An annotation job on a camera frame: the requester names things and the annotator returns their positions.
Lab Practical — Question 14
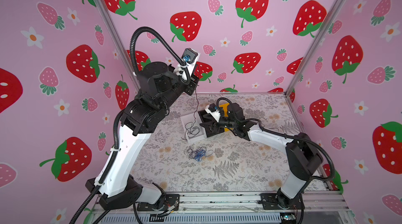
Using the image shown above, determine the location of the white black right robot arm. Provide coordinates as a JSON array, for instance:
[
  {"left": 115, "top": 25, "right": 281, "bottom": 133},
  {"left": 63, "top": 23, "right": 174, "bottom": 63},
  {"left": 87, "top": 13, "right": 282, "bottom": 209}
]
[{"left": 200, "top": 97, "right": 336, "bottom": 209}]

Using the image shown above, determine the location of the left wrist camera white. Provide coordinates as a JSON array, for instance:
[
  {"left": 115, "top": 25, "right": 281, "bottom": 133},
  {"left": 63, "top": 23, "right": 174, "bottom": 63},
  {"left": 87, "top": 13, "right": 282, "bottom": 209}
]
[{"left": 182, "top": 48, "right": 200, "bottom": 75}]

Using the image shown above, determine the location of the aluminium corner post right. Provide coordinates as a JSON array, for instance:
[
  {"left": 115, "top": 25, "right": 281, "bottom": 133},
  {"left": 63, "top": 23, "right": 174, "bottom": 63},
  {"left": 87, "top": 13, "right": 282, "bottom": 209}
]
[{"left": 284, "top": 0, "right": 347, "bottom": 99}]

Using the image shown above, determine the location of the yellow plastic bin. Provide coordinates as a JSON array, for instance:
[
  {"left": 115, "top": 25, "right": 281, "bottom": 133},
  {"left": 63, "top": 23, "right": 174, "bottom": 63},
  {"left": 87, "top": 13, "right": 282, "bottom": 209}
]
[{"left": 219, "top": 103, "right": 229, "bottom": 117}]

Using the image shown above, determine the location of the white plastic bin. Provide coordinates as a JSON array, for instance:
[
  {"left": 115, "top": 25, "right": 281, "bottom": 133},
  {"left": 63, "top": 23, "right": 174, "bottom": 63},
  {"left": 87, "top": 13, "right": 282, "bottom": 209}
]
[{"left": 180, "top": 112, "right": 207, "bottom": 145}]

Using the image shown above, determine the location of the aluminium corner post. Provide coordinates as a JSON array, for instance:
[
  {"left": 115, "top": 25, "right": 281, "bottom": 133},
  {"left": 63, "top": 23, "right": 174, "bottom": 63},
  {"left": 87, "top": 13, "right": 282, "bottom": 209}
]
[
  {"left": 284, "top": 0, "right": 347, "bottom": 99},
  {"left": 94, "top": 0, "right": 140, "bottom": 92}
]

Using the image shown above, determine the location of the black plastic bin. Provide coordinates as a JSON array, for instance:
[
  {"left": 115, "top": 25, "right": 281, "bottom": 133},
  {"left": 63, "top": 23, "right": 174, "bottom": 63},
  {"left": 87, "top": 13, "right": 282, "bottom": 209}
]
[{"left": 198, "top": 110, "right": 225, "bottom": 138}]

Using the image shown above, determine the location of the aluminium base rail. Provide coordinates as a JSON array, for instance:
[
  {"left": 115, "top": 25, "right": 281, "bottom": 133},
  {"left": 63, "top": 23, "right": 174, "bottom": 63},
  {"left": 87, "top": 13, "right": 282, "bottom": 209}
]
[{"left": 89, "top": 191, "right": 352, "bottom": 224}]

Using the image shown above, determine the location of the blue thin cable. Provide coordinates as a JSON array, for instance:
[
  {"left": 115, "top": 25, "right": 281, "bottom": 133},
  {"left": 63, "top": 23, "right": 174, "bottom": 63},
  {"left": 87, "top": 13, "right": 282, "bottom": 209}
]
[{"left": 192, "top": 148, "right": 208, "bottom": 162}]

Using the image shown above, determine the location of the aluminium corner post left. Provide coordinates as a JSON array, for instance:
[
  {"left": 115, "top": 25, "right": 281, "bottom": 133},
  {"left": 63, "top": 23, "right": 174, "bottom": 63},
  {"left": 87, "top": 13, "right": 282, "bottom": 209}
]
[{"left": 94, "top": 0, "right": 140, "bottom": 92}]

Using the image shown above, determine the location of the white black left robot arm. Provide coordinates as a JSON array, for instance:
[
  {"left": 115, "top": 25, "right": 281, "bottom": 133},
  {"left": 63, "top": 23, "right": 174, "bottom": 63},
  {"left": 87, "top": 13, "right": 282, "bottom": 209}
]
[{"left": 70, "top": 26, "right": 199, "bottom": 224}]

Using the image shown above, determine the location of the grey thin cable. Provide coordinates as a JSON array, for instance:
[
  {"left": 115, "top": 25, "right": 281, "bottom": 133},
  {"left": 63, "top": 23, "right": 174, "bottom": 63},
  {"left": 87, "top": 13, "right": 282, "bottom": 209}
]
[{"left": 182, "top": 90, "right": 203, "bottom": 141}]

